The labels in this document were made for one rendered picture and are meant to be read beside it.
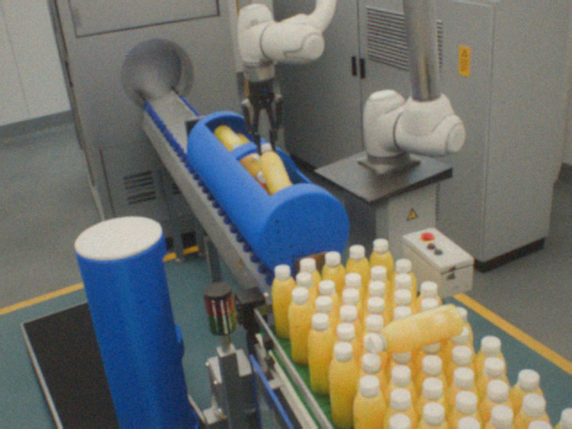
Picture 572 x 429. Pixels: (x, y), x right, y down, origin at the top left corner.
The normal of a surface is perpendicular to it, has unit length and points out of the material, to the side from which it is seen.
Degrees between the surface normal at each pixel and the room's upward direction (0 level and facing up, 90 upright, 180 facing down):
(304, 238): 90
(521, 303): 0
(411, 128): 92
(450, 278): 90
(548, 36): 90
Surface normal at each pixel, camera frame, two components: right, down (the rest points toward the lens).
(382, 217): -0.27, 0.45
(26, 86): 0.48, 0.36
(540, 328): -0.08, -0.89
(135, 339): 0.18, 0.43
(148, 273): 0.70, 0.27
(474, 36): -0.87, 0.28
